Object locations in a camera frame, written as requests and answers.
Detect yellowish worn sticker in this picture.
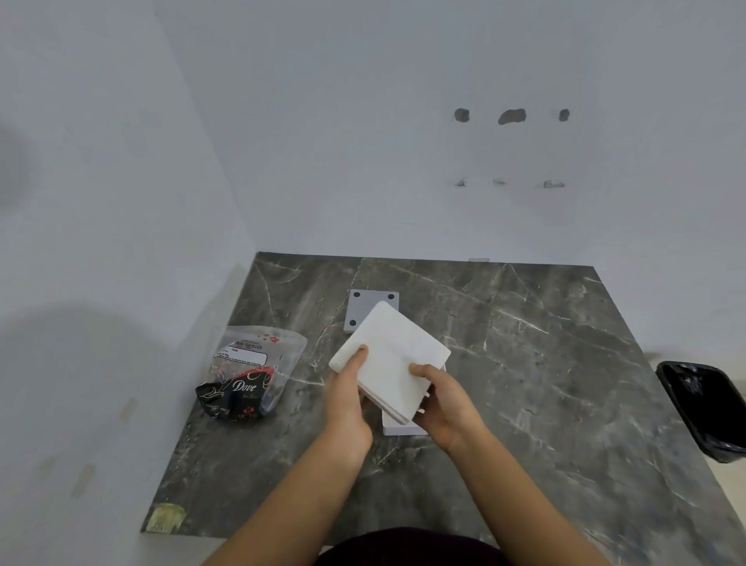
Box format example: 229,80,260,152
148,504,188,535

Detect person's right forearm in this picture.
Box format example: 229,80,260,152
448,431,613,566

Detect person's dark clothing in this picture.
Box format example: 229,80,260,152
315,527,511,566

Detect person's left hand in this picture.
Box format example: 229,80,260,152
322,345,375,452

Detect person's right hand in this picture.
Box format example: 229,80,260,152
408,364,489,457

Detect stack of white paper napkins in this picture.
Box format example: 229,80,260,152
328,300,453,425

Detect clear plastic bag dark print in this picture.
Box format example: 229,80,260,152
195,325,308,425

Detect black trash bin with liner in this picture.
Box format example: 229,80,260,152
655,361,746,465

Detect person's left forearm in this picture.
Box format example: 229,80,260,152
201,434,375,566

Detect white napkin holder grey base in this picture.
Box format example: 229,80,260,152
343,289,448,437

